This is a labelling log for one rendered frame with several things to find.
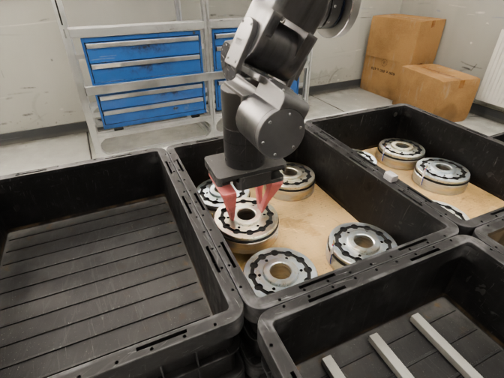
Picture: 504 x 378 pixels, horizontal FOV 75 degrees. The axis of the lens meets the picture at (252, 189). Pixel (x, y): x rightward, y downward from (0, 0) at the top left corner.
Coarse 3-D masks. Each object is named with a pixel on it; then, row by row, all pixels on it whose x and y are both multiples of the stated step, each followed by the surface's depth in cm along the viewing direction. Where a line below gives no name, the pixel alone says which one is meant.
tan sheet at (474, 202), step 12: (384, 168) 75; (408, 180) 71; (420, 192) 67; (468, 192) 67; (480, 192) 67; (456, 204) 63; (468, 204) 63; (480, 204) 63; (492, 204) 63; (468, 216) 60
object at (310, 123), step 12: (384, 108) 79; (396, 108) 80; (408, 108) 80; (312, 120) 72; (324, 120) 73; (444, 120) 72; (324, 132) 67; (468, 132) 68; (336, 144) 63; (360, 156) 59; (372, 168) 55; (432, 204) 46; (456, 216) 44; (480, 216) 44; (492, 216) 44; (468, 228) 42
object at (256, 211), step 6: (240, 210) 53; (246, 210) 53; (252, 210) 53; (258, 210) 52; (258, 216) 51; (234, 222) 51; (240, 222) 50; (246, 222) 50; (252, 222) 50; (258, 222) 51
